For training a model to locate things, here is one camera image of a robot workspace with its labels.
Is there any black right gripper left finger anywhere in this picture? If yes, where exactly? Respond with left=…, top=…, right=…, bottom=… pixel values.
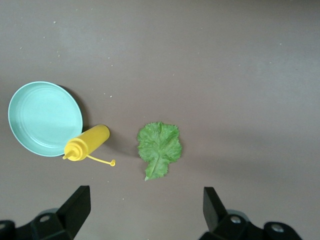
left=0, top=185, right=91, bottom=240

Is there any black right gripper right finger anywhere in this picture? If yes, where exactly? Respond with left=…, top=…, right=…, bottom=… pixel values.
left=199, top=186, right=305, bottom=240

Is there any yellow squeeze bottle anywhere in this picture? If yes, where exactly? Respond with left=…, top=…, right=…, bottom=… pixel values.
left=62, top=124, right=117, bottom=168

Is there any green lettuce leaf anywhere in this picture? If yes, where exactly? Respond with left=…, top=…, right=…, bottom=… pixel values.
left=136, top=121, right=183, bottom=182

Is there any mint green plate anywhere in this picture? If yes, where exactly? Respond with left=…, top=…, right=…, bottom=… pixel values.
left=7, top=80, right=84, bottom=158

